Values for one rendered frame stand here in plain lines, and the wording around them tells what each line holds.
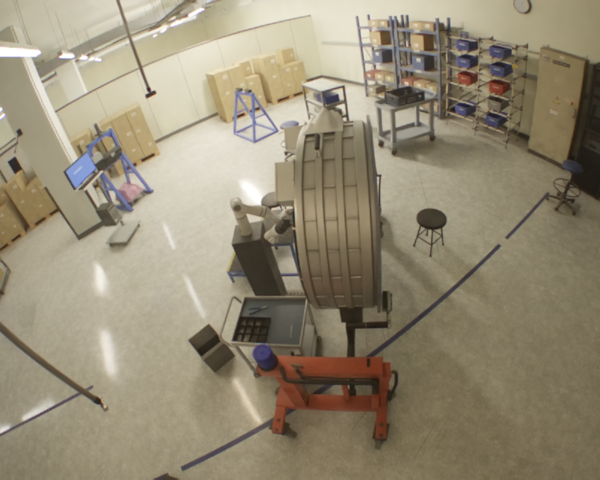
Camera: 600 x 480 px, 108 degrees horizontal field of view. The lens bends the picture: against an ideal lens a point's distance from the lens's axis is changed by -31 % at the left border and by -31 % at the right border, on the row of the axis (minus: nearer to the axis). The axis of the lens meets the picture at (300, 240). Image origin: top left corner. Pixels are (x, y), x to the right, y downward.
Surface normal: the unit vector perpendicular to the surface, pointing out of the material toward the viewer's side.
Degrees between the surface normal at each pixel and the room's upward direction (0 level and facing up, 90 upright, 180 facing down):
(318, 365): 0
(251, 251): 90
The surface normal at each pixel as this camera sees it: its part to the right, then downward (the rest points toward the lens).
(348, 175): -0.23, -0.26
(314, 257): -0.18, 0.42
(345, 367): -0.18, -0.73
